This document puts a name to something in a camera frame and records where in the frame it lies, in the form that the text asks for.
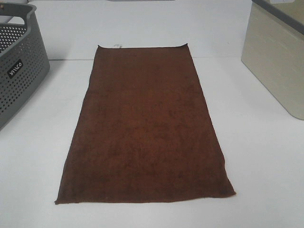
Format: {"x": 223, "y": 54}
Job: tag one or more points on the brown towel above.
{"x": 144, "y": 133}

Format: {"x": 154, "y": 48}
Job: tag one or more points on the beige storage bin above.
{"x": 274, "y": 50}

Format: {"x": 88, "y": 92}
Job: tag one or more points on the grey perforated plastic basket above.
{"x": 23, "y": 59}

